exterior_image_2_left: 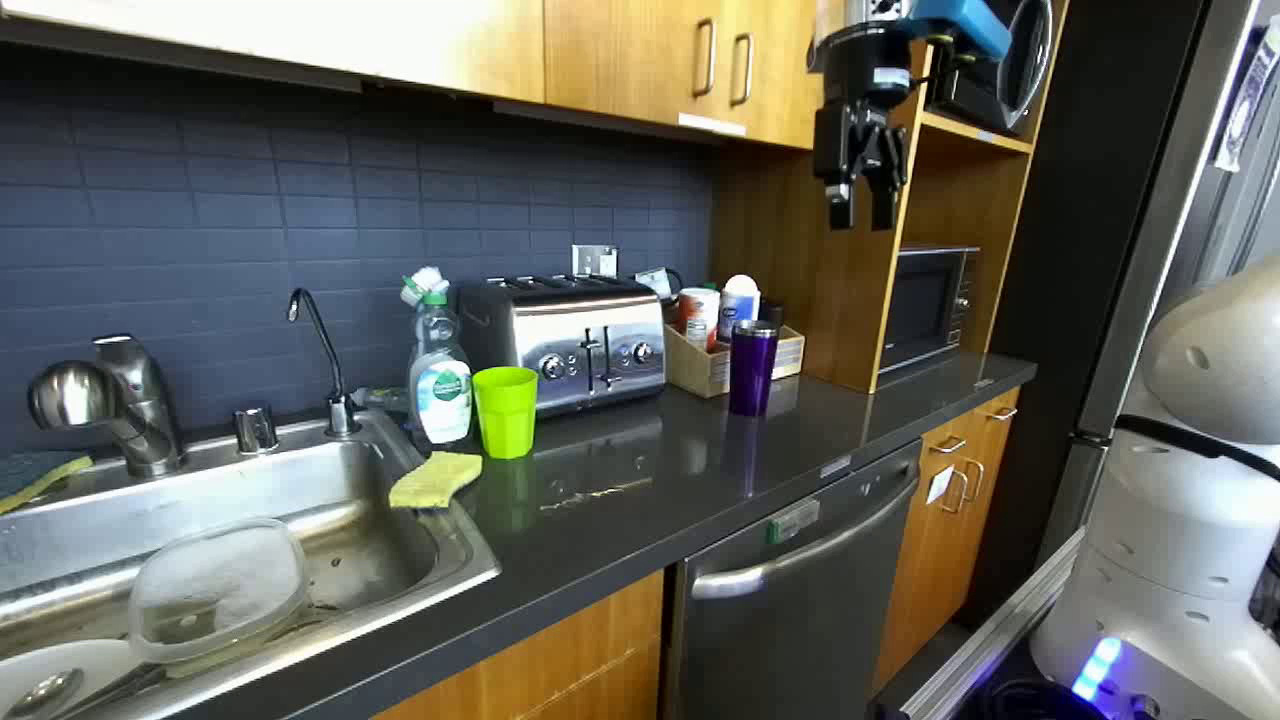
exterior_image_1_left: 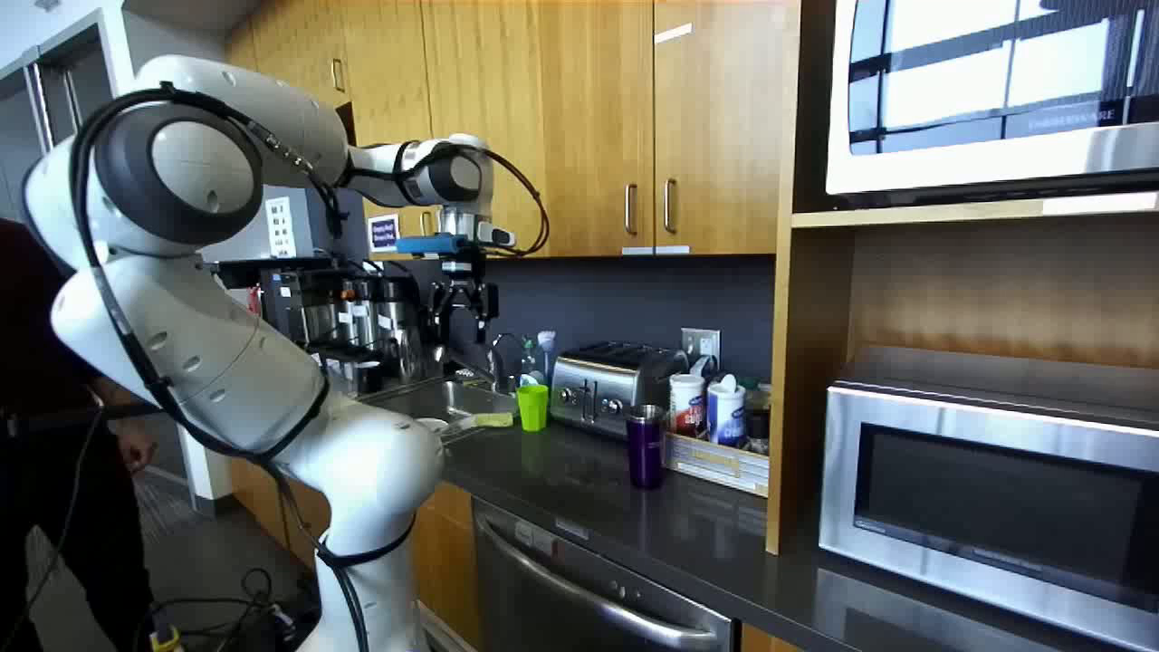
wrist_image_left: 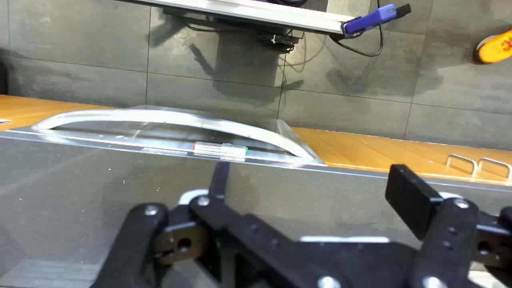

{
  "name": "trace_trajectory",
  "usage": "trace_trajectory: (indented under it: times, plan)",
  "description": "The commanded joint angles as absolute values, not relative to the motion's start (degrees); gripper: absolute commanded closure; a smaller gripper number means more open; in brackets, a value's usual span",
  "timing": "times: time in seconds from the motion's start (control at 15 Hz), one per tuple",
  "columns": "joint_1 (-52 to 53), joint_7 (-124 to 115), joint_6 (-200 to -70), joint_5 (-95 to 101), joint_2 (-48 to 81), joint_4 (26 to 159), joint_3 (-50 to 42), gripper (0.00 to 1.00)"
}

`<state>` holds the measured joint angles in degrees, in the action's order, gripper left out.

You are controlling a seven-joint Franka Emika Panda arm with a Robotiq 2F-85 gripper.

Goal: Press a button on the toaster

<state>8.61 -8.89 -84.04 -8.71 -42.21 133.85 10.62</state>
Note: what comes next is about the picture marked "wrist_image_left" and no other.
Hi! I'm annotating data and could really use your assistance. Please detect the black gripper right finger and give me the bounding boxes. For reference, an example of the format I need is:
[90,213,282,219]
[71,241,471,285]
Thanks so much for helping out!
[385,163,512,288]

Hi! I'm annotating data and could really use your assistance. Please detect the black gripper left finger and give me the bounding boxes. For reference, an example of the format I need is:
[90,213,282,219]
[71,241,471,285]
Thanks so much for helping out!
[92,160,322,288]

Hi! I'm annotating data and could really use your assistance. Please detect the wooden base cabinets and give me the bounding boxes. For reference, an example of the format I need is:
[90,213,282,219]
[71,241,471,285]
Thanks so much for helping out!
[0,94,512,187]

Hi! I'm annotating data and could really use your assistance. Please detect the stainless steel dishwasher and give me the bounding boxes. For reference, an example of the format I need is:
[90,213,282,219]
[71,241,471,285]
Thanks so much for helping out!
[0,107,327,166]

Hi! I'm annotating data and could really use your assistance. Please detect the yellow shoe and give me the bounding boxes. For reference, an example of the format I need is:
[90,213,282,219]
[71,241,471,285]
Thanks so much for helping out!
[473,29,512,65]

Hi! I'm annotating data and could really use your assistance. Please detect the silver metal stand bar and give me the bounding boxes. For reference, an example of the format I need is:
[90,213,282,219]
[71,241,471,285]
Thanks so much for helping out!
[119,0,358,37]

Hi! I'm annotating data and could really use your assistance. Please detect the blue marker pen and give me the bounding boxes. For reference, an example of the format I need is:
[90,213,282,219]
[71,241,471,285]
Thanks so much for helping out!
[343,3,414,38]

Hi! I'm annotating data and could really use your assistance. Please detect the silver cabinet handle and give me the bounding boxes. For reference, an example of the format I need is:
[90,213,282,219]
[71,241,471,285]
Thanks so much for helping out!
[478,157,512,181]
[446,152,479,177]

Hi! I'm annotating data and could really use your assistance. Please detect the thin black cable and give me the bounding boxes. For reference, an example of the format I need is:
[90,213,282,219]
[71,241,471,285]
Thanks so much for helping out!
[329,0,388,59]

